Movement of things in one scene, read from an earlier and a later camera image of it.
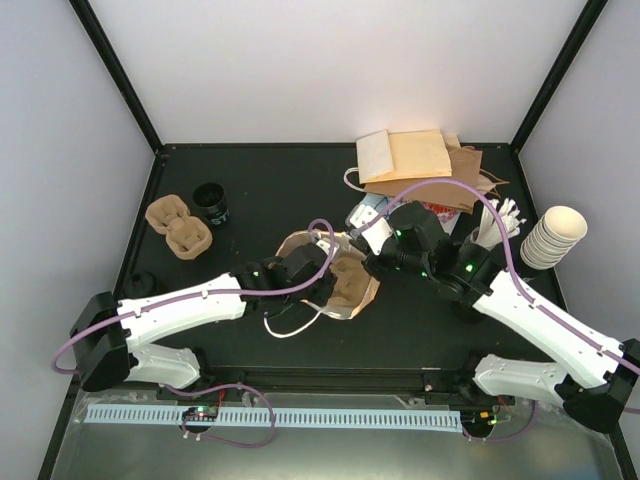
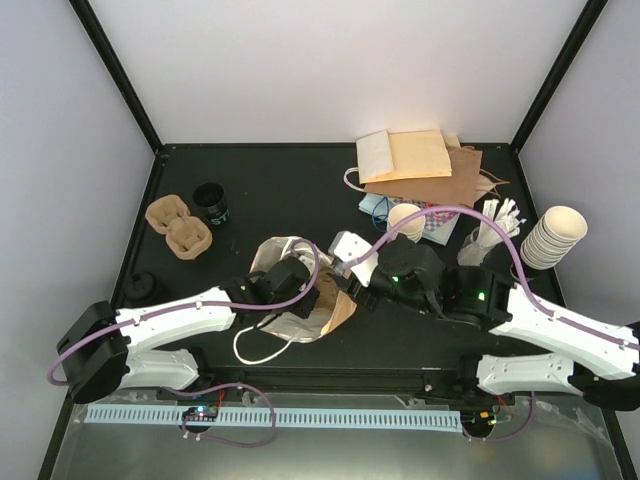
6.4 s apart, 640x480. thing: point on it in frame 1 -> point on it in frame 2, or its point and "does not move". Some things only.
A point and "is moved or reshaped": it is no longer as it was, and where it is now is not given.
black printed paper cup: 210,203 does not move
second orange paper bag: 403,156 does not move
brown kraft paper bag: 466,166 does not move
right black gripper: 378,271 -> 351,287
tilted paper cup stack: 556,233 does not move
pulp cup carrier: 351,282 is moved or reshaped
